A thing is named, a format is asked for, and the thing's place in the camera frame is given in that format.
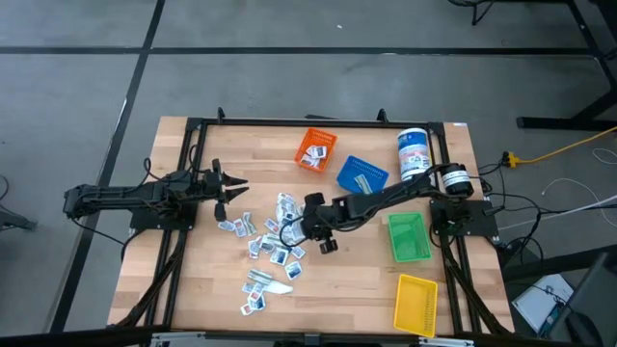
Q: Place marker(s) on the black monitor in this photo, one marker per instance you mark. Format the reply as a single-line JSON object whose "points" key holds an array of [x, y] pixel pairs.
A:
{"points": [[598, 294]]}

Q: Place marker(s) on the white wipes canister blue label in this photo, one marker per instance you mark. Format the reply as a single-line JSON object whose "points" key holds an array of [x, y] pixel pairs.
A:
{"points": [[413, 149]]}

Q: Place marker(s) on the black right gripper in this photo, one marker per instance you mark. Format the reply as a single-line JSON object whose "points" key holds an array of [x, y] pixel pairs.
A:
{"points": [[324, 226]]}

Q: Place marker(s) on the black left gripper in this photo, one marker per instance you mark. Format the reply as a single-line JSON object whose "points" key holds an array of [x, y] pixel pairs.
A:
{"points": [[220, 190]]}

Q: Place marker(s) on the black front crossbar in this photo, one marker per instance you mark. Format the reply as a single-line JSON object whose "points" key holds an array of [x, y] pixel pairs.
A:
{"points": [[96, 337]]}

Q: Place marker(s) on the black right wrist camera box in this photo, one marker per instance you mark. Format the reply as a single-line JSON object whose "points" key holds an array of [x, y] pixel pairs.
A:
{"points": [[341, 209]]}

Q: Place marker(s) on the green plastic basket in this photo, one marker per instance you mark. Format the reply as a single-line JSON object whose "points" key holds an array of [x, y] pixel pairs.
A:
{"points": [[410, 238]]}

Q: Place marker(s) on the white red-print packet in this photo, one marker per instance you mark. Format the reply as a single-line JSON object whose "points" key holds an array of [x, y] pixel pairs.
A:
{"points": [[246, 310], [272, 225], [239, 227]]}

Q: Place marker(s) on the large white gauze packet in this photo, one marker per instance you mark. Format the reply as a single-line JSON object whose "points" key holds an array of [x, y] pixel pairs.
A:
{"points": [[279, 288]]}

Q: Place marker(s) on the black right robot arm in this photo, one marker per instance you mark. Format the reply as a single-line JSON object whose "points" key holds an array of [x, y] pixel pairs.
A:
{"points": [[381, 197]]}

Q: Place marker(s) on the black desk leg frame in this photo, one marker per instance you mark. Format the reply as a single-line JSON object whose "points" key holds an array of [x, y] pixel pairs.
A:
{"points": [[564, 123]]}

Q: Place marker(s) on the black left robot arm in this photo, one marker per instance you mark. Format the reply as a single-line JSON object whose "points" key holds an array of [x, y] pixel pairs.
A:
{"points": [[120, 195]]}

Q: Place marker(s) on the yellow plastic basket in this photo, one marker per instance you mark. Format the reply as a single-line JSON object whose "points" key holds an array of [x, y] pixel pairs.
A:
{"points": [[414, 306]]}

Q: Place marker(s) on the blue plastic basket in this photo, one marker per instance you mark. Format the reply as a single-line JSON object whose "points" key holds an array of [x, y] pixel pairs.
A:
{"points": [[352, 171]]}

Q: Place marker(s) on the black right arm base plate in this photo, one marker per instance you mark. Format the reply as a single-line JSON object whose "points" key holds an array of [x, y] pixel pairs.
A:
{"points": [[482, 221]]}

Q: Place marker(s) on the black chair base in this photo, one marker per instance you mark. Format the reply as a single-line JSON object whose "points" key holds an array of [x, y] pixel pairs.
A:
{"points": [[470, 3], [14, 221]]}

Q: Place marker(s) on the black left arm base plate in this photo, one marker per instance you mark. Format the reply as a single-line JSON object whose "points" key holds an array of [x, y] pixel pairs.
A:
{"points": [[144, 222]]}

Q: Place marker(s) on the black floor beam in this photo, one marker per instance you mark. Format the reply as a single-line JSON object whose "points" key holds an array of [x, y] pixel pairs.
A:
{"points": [[554, 264]]}

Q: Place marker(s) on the white paper box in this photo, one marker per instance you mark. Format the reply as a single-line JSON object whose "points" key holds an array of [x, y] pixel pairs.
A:
{"points": [[540, 301]]}

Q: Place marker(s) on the orange plastic basket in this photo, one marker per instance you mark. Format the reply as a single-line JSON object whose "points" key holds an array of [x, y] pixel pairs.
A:
{"points": [[329, 140]]}

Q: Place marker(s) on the silver metal bracket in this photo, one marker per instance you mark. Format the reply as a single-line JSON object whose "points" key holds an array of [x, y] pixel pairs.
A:
{"points": [[178, 341], [446, 343]]}

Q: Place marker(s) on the black aluminium table frame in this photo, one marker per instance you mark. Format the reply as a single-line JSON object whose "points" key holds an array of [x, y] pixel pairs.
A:
{"points": [[241, 123]]}

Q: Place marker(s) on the white printed wipe packet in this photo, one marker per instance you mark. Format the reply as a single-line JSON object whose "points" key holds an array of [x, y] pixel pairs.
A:
{"points": [[294, 234], [317, 151], [280, 211], [293, 270], [298, 252], [267, 243], [258, 302], [249, 287], [308, 161], [254, 248], [285, 197], [279, 256], [288, 218], [225, 225]]}

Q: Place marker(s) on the black handheld device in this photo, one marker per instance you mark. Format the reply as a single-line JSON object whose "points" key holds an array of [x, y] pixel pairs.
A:
{"points": [[581, 330]]}

